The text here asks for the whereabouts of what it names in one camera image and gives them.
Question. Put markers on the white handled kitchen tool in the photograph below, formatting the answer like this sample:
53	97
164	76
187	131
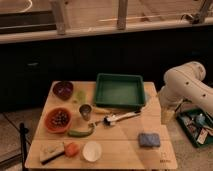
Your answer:
113	119

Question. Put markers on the small metal cup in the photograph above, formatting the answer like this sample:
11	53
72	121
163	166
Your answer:
85	111

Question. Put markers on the yellow toy banana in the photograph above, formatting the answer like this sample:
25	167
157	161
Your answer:
98	110

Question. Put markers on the orange bowl with contents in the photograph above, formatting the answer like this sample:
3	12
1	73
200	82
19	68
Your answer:
57	120

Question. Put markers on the blue sponge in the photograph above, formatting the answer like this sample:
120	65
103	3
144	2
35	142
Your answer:
149	140

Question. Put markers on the light green toy vegetable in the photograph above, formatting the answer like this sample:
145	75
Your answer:
80	97

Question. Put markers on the wooden folding table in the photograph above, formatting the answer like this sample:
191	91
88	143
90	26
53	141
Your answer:
120	147

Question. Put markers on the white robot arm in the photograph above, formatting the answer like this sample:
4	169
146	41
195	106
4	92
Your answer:
186	81

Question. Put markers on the green bin with clutter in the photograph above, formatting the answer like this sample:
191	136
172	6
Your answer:
198	126

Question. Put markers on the dark red bowl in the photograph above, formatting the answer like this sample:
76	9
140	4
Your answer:
63	90

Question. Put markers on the green chili pepper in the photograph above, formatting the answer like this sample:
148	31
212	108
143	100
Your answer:
80	134

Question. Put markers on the green plastic tray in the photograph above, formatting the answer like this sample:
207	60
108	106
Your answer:
119	91

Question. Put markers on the orange toy carrot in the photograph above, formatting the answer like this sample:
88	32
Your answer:
71	149

